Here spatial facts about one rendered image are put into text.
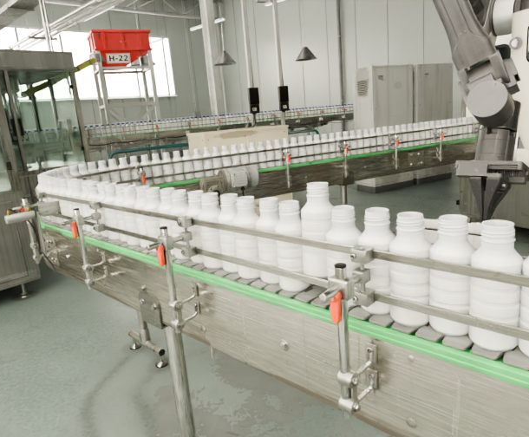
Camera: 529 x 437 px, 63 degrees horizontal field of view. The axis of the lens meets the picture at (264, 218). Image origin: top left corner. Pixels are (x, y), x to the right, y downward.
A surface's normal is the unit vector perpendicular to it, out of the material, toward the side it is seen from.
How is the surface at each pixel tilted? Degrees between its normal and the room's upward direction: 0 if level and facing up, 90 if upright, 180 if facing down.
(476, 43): 98
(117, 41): 90
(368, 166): 88
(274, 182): 90
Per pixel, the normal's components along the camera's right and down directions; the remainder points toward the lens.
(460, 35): -0.44, 0.39
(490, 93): -0.62, -0.11
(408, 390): -0.69, 0.22
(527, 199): -0.88, 0.18
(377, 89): 0.47, 0.17
